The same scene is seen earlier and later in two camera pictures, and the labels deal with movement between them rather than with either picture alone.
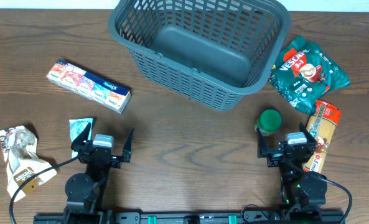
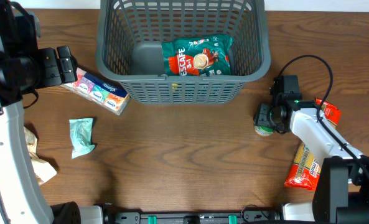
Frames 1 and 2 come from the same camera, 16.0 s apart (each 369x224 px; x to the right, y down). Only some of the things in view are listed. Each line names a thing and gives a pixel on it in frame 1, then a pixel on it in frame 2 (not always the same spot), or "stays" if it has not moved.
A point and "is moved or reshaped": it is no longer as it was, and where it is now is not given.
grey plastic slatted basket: [211, 53] is moved or reshaped
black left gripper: [100, 156] -> [56, 66]
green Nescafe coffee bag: [303, 73] -> [207, 55]
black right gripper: [289, 155] -> [263, 115]
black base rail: [191, 218] stays
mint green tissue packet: [76, 126] stays
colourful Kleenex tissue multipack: [107, 94] stays
